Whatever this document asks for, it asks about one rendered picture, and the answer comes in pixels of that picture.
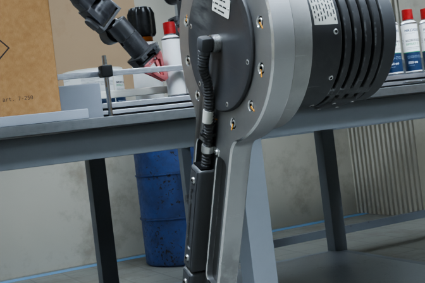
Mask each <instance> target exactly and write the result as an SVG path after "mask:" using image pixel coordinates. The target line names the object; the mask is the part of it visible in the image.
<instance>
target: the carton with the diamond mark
mask: <svg viewBox="0 0 425 283"><path fill-rule="evenodd" d="M58 111H61V102H60V96H59V86H58V76H57V70H56V60H55V53H54V43H53V37H52V27H51V17H50V11H49V1H48V0H0V117H7V116H19V115H26V114H38V113H45V112H58Z"/></svg>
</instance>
